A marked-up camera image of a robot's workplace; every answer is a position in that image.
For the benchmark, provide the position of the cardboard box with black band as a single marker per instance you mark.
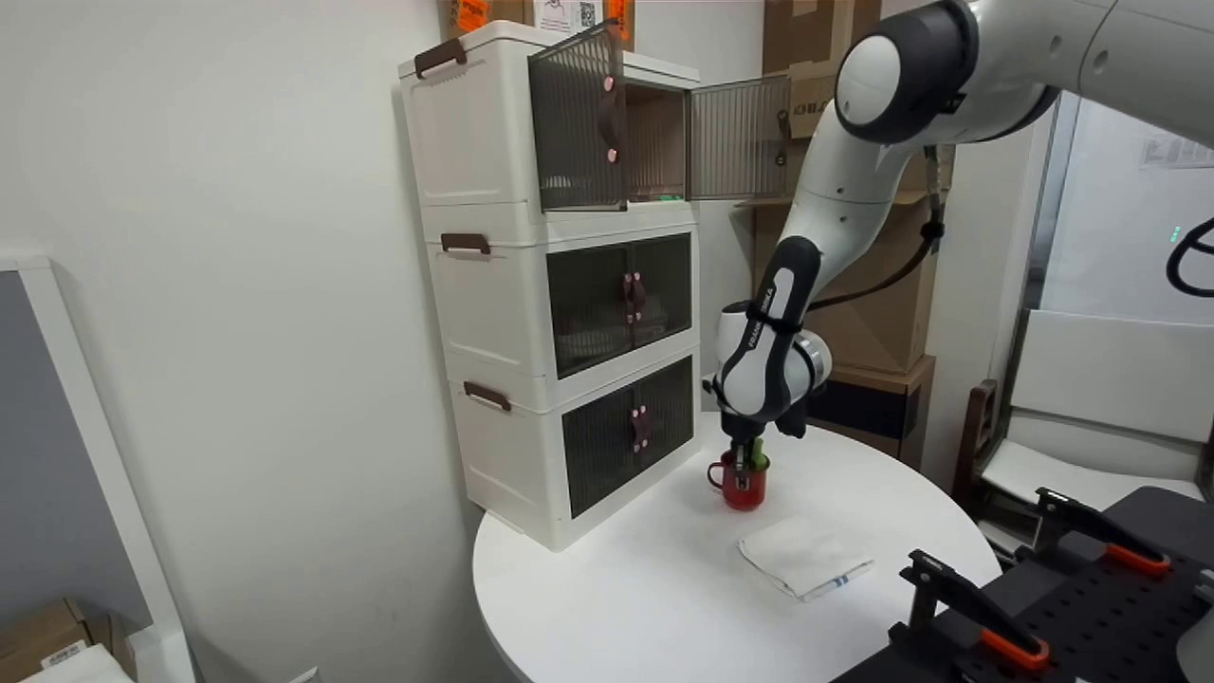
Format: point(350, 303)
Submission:
point(876, 405)

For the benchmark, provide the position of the brown wooden piece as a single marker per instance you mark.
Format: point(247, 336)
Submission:
point(976, 429)

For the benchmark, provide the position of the translucent grey cabinet door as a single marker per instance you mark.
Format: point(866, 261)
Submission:
point(575, 121)
point(745, 140)

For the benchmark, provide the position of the white board panel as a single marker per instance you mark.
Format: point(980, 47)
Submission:
point(1113, 374)

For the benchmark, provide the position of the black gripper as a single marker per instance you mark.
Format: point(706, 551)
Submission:
point(759, 436)

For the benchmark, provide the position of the white folded cloth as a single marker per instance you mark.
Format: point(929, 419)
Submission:
point(802, 556)

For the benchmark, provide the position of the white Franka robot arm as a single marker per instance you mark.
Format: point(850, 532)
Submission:
point(1009, 52)

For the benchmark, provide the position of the white paper sheet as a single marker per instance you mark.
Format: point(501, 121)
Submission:
point(82, 666)

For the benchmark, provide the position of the black red clamp tool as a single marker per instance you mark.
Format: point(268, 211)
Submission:
point(1113, 620)

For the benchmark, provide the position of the red cup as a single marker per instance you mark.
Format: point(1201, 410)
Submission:
point(745, 494)

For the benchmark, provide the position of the large brown cardboard box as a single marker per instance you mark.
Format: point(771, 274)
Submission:
point(886, 329)

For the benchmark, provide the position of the grey partition white frame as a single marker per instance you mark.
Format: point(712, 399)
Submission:
point(49, 442)

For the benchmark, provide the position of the orange and white package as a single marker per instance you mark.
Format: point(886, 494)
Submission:
point(554, 12)

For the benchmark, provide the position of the white three-compartment cabinet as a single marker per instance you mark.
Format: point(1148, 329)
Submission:
point(493, 155)

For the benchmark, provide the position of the green item in cup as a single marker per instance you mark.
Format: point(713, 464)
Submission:
point(759, 462)

